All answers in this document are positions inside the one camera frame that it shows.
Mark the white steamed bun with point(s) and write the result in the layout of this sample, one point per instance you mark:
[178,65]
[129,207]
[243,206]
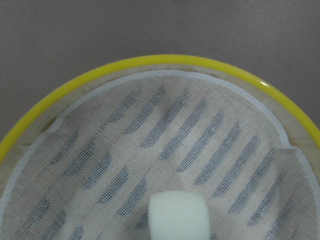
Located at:
[178,215]

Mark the white steamer liner cloth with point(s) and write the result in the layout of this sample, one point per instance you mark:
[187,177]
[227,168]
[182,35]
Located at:
[160,140]

